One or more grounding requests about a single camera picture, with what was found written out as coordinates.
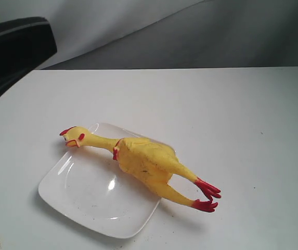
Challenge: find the yellow rubber chicken toy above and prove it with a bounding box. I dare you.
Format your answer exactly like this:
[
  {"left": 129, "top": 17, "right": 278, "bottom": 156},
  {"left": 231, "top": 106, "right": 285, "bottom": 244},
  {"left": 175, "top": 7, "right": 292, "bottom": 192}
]
[{"left": 60, "top": 126, "right": 221, "bottom": 213}]

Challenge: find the white square plate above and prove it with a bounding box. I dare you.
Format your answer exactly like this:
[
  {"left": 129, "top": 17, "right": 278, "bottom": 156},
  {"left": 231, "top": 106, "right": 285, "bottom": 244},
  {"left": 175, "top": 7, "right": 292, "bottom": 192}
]
[{"left": 38, "top": 122, "right": 177, "bottom": 239}]

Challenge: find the grey backdrop cloth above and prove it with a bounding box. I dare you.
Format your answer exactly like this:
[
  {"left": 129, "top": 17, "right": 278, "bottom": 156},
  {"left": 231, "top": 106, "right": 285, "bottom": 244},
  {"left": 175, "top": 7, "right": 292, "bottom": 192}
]
[{"left": 0, "top": 1, "right": 298, "bottom": 70}]

